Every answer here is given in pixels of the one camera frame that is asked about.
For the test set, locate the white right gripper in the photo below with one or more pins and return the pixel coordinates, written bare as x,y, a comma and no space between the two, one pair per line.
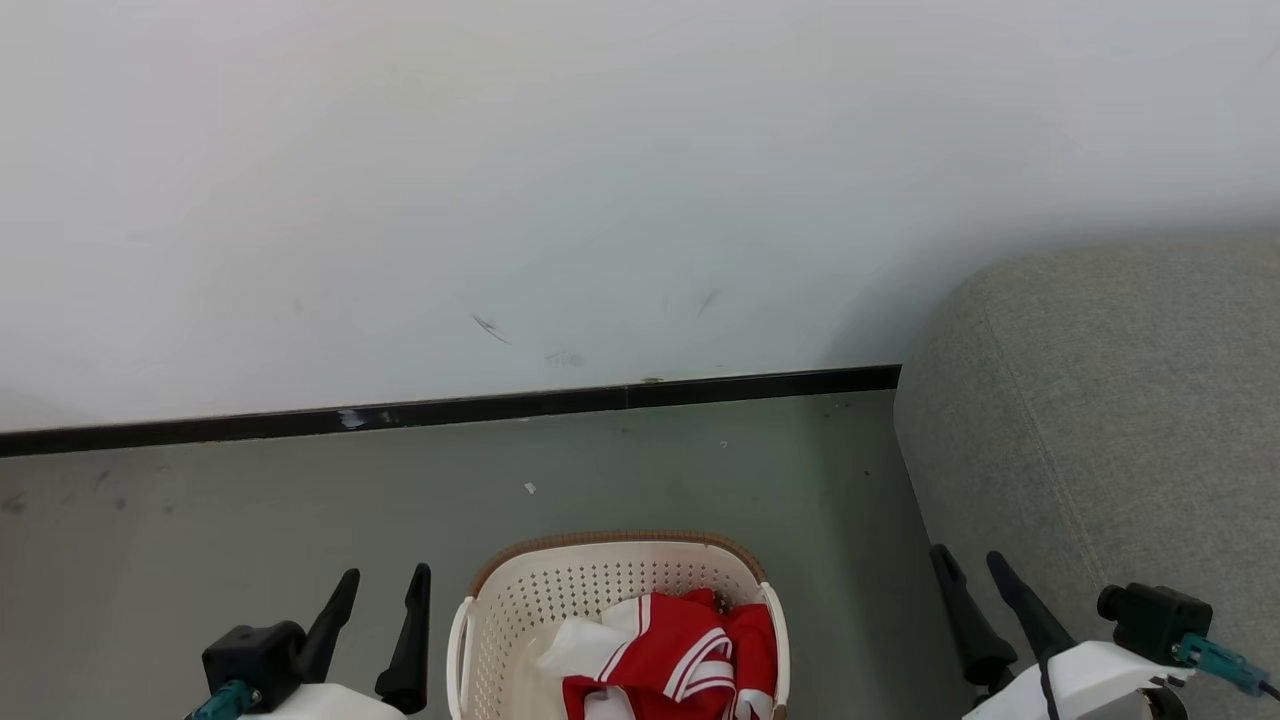
1090,685

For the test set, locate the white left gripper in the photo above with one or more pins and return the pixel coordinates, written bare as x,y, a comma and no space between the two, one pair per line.
320,705

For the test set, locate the red and white garment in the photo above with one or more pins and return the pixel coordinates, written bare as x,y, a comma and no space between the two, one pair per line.
680,650

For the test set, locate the grey fabric sofa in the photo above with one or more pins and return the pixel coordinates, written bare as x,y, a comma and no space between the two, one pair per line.
1110,420

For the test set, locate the cream perforated laundry basket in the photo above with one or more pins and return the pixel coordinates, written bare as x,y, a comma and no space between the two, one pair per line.
560,600

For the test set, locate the black skirting board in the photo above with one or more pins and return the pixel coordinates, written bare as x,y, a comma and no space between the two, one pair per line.
450,408

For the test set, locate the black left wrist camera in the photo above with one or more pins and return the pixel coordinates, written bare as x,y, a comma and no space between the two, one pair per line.
255,655

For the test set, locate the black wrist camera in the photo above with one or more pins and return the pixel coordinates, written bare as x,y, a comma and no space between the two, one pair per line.
255,655
1150,618

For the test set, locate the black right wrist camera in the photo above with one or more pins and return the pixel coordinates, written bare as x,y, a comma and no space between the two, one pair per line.
1150,618

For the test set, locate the teal left camera connector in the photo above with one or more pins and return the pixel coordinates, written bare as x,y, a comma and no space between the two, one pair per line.
225,703

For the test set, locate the teal camera connector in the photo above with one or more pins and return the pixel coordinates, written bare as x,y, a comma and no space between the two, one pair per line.
225,703
1215,660

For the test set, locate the teal right camera connector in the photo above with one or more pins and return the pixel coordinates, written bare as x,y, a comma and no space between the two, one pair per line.
1215,660

